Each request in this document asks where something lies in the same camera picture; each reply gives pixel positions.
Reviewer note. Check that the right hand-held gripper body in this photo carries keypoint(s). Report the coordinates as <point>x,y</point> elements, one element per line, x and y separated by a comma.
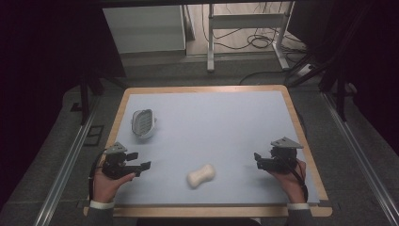
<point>282,160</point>

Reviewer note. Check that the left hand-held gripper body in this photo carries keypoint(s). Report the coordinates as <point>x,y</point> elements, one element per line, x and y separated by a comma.
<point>116,163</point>

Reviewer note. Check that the white ribbed soap dish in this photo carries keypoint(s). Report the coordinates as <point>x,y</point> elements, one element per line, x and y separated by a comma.
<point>143,123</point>

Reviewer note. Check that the white bar of soap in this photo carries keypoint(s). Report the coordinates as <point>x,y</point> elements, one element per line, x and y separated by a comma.
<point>200,176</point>

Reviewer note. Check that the person's right hand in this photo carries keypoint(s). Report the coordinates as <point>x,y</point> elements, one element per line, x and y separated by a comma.
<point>290,185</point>

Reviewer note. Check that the person's left hand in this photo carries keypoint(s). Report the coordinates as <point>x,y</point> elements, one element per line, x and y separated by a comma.
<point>105,186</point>

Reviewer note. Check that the pale grey table mat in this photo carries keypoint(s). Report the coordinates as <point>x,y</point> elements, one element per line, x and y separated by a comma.
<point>213,125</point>

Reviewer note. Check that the black metal stand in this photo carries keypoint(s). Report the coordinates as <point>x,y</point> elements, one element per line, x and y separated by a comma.
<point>84,94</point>
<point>340,91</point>

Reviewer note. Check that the person's dark clothing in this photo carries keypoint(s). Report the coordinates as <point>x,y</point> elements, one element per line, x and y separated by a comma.
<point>197,222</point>

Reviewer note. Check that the white power strip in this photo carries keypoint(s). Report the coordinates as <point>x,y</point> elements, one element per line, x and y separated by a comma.
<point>305,70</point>

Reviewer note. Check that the white cabinet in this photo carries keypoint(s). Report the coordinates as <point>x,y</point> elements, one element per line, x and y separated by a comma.
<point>144,28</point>

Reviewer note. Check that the dark curtain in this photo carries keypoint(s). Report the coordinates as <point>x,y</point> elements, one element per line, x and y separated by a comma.
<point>47,47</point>
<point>360,37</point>

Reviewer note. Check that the black floor bracket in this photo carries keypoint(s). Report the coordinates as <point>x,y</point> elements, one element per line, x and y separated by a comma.
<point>94,135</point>

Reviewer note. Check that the aluminium rail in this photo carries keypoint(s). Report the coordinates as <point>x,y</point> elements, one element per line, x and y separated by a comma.
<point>64,169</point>
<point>360,157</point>

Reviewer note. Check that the white metal desk frame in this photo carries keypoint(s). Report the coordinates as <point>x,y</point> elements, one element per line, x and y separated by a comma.
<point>247,21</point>

